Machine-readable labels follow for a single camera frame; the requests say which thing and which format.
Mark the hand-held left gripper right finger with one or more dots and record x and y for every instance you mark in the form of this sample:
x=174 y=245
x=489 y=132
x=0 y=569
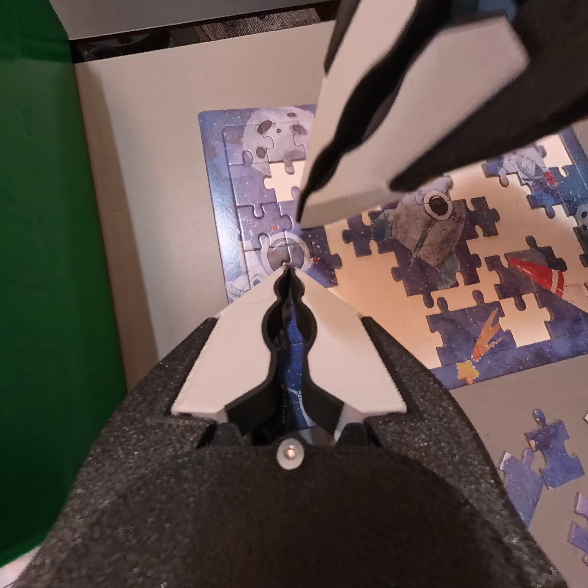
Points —
x=353 y=363

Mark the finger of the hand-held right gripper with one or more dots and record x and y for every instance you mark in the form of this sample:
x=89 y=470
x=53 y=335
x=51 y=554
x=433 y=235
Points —
x=436 y=105
x=335 y=110

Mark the grey desk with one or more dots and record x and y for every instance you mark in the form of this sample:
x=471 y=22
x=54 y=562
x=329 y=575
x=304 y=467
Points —
x=151 y=183

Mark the puzzle pieces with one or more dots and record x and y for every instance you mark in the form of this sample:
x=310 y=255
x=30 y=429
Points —
x=551 y=454

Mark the space puzzle board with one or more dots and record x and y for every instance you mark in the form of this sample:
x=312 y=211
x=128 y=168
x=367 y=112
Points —
x=216 y=183

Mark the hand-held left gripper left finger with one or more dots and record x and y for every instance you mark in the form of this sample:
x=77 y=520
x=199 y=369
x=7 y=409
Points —
x=225 y=363

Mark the green plastic bin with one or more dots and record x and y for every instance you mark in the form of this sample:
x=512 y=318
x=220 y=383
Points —
x=46 y=229

